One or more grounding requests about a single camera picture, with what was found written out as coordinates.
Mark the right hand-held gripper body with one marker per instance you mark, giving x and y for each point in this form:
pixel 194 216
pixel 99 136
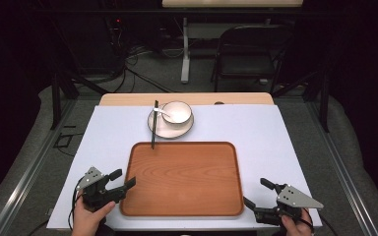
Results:
pixel 292 200

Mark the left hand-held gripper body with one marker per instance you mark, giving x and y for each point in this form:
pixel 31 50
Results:
pixel 95 193

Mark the person's left hand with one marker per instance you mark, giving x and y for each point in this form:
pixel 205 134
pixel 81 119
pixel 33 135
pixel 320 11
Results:
pixel 87 219

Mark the person's right hand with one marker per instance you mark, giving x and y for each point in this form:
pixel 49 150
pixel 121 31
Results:
pixel 298 227

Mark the white table cover sheet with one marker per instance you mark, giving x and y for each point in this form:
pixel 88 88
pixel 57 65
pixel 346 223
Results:
pixel 262 147

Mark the brown wooden tray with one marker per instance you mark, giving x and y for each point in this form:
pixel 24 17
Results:
pixel 183 180

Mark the black chopstick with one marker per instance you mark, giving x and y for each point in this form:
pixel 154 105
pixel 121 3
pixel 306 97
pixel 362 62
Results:
pixel 153 131
pixel 156 118

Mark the white round plate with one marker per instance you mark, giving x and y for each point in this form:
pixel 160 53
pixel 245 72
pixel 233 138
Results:
pixel 169 131

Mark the white spoon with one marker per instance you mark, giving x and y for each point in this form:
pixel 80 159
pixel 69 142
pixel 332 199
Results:
pixel 162 112

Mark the white bowl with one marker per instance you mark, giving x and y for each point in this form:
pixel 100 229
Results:
pixel 177 113

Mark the black folding chair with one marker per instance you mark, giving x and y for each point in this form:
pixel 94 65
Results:
pixel 249 55

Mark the white metal desk leg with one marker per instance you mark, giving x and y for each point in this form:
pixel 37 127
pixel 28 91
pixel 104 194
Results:
pixel 185 59

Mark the dark computer tower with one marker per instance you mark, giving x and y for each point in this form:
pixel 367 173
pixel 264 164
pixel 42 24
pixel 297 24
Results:
pixel 114 36

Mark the light wooden desk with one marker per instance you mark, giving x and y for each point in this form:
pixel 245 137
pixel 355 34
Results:
pixel 233 3

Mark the aluminium floor rail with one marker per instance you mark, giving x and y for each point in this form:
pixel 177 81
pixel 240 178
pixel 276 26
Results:
pixel 29 173
pixel 344 173

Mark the black metal frame stand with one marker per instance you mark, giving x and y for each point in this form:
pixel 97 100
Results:
pixel 65 88
pixel 318 91

